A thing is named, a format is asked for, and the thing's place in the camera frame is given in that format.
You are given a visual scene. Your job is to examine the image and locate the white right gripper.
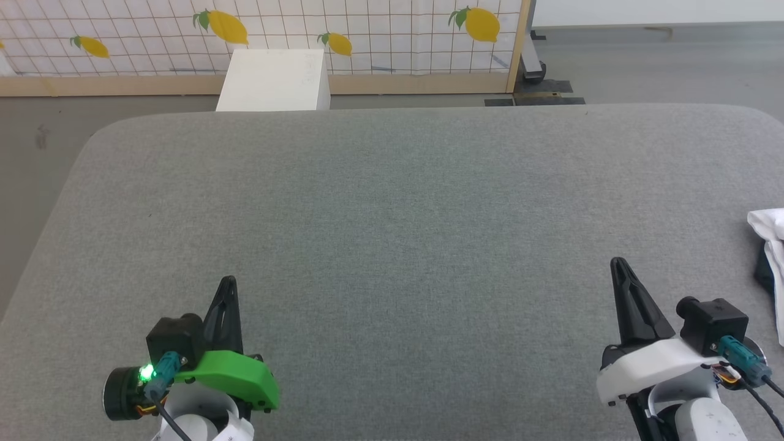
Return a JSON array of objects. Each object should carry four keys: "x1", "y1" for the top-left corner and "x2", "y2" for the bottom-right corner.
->
[{"x1": 597, "y1": 258, "x2": 720, "y2": 405}]

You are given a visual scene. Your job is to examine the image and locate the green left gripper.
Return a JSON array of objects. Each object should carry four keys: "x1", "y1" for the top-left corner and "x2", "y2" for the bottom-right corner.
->
[{"x1": 103, "y1": 276, "x2": 281, "y2": 421}]

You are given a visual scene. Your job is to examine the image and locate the white and black shirt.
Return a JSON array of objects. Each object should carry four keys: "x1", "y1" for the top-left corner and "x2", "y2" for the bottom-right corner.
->
[{"x1": 747, "y1": 208, "x2": 784, "y2": 347}]

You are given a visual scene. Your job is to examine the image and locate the grey fabric sofa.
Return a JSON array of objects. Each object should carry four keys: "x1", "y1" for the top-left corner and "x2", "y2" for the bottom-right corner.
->
[{"x1": 0, "y1": 103, "x2": 784, "y2": 441}]

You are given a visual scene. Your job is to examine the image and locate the black floor plates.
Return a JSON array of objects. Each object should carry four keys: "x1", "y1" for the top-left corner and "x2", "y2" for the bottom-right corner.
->
[{"x1": 484, "y1": 80, "x2": 586, "y2": 107}]

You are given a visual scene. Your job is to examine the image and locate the white box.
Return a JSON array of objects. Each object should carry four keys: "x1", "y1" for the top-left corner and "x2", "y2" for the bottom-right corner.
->
[{"x1": 216, "y1": 49, "x2": 331, "y2": 112}]

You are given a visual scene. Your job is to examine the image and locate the metal leg with caster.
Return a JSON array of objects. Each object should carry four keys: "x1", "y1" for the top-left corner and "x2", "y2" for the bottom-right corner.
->
[{"x1": 519, "y1": 0, "x2": 548, "y2": 85}]

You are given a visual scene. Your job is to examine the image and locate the lemon pattern grid panel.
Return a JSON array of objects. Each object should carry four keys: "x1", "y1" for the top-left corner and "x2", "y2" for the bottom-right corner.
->
[{"x1": 0, "y1": 0, "x2": 533, "y2": 97}]

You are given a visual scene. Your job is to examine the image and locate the lemon print screen fabric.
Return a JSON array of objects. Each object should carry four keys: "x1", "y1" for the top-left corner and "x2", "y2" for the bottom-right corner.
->
[{"x1": 0, "y1": 0, "x2": 525, "y2": 77}]

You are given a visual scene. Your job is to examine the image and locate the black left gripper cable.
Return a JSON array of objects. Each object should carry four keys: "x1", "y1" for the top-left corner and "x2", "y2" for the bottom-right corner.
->
[{"x1": 144, "y1": 352, "x2": 194, "y2": 441}]

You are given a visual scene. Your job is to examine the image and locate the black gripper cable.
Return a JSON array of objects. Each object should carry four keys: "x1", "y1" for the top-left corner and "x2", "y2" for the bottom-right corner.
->
[
  {"x1": 144, "y1": 352, "x2": 194, "y2": 441},
  {"x1": 717, "y1": 336, "x2": 784, "y2": 432}
]

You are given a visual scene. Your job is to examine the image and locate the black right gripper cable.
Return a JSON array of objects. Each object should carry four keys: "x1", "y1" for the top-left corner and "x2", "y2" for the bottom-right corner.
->
[{"x1": 717, "y1": 336, "x2": 784, "y2": 432}]

